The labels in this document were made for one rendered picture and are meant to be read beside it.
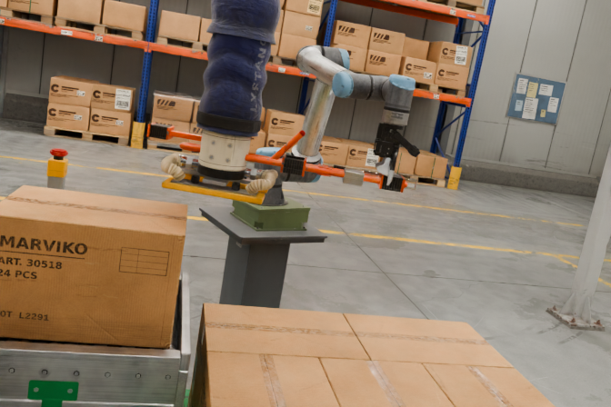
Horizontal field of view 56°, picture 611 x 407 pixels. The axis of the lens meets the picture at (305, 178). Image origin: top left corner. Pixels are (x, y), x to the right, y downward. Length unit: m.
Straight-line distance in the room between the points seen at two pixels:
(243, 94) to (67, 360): 0.98
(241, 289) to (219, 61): 1.36
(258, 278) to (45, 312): 1.22
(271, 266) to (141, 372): 1.19
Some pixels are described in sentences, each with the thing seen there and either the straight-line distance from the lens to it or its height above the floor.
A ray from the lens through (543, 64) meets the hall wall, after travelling 12.70.
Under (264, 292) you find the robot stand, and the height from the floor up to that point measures 0.41.
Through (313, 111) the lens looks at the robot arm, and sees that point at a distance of 2.72.
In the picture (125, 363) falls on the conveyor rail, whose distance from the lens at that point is 1.92.
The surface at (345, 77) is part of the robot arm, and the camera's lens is 2.03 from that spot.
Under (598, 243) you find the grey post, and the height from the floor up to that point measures 0.65.
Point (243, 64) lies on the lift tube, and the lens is 1.92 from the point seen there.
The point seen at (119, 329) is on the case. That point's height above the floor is 0.61.
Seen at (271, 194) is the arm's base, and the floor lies 0.91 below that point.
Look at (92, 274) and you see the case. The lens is 1.96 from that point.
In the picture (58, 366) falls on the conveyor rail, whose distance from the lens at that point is 1.94.
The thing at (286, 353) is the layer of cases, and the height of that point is 0.54.
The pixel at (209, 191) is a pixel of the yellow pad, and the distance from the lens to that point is 1.93.
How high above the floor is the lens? 1.51
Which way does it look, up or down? 10 degrees down
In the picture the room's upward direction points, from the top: 10 degrees clockwise
